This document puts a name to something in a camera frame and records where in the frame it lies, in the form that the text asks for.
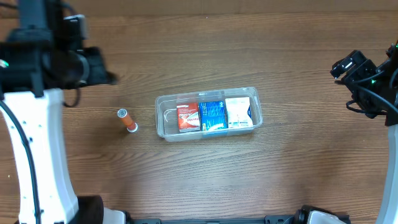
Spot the clear plastic container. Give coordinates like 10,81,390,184
155,87,263,142

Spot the white medicine box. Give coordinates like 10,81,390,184
225,97,253,129

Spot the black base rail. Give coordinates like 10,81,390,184
126,215,294,224

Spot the blue medicine box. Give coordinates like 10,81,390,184
198,101,228,131

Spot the red caplets box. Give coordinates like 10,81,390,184
177,103,201,133

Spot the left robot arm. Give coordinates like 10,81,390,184
1,0,127,223

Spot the orange bottle white cap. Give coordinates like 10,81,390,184
117,108,138,133

